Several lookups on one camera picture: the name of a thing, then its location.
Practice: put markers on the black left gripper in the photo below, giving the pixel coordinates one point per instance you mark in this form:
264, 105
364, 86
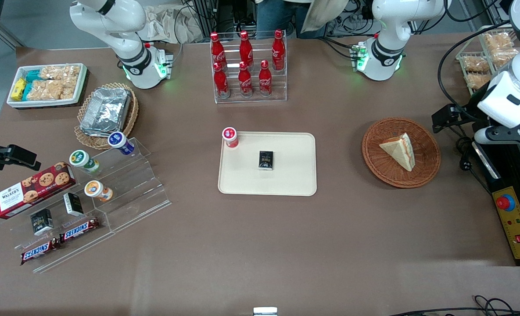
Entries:
467, 113

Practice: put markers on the triangle sandwich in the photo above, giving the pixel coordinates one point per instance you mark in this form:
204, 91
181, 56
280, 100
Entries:
398, 151

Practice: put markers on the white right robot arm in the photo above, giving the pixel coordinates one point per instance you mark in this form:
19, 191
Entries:
110, 26

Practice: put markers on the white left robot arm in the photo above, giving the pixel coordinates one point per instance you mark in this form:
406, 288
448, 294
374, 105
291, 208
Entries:
387, 22

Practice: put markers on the light oval wicker basket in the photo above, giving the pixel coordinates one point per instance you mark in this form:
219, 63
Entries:
91, 141

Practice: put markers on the brown round wicker basket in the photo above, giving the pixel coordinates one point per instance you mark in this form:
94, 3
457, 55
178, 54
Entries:
374, 166

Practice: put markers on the cream plastic tray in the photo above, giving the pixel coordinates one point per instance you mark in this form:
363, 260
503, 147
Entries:
295, 175

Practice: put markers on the red Walkers cookie box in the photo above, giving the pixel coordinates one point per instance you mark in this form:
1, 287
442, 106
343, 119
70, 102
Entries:
31, 191

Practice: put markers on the clear bag of crackers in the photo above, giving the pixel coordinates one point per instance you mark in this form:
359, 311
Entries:
475, 63
60, 72
497, 41
44, 90
504, 56
477, 81

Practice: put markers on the green lid yogurt bottle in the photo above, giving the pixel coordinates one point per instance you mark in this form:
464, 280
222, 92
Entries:
82, 160

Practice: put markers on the yellow snack pack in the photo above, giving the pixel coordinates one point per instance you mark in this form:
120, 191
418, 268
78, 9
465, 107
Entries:
18, 89

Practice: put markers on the black tissue pack gold print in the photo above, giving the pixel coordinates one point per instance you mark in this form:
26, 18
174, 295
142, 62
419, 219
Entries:
41, 221
266, 160
73, 204

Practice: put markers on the teal snack pack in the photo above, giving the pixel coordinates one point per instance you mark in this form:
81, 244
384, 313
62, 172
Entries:
31, 76

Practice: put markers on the orange lid yogurt bottle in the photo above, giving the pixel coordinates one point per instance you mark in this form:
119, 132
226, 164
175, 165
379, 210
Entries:
96, 190

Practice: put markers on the Snickers chocolate bar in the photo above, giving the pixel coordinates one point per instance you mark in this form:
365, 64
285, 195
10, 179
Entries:
79, 230
40, 251

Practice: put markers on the white rectangular snack bin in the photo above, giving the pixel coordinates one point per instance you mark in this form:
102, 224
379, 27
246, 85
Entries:
82, 83

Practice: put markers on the stack of foil trays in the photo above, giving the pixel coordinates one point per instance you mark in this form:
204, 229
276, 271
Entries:
106, 112

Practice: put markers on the blue lid yogurt bottle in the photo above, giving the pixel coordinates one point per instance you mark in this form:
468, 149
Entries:
119, 141

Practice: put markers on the clear acrylic stepped shelf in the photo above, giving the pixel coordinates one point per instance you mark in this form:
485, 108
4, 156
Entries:
132, 193

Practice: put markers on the yellow black emergency stop box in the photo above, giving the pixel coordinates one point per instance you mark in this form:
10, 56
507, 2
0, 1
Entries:
516, 228

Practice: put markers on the red cola bottle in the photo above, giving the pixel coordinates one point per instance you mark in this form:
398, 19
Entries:
221, 83
246, 50
245, 81
265, 81
217, 50
278, 52

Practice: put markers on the clear acrylic bottle rack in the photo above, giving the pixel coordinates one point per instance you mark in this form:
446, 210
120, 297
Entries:
255, 100

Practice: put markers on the person in blue jeans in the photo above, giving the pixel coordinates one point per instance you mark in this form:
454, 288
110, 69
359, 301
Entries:
277, 15

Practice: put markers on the crumpled beige paper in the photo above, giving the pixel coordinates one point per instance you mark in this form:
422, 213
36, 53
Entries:
167, 24

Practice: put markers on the red lid yogurt bottle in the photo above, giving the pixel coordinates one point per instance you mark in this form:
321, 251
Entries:
230, 136

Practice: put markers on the small white metal object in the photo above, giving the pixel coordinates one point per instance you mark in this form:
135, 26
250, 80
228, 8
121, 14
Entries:
265, 311

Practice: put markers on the black metal frame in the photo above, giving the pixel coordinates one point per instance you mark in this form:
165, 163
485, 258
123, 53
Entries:
505, 166

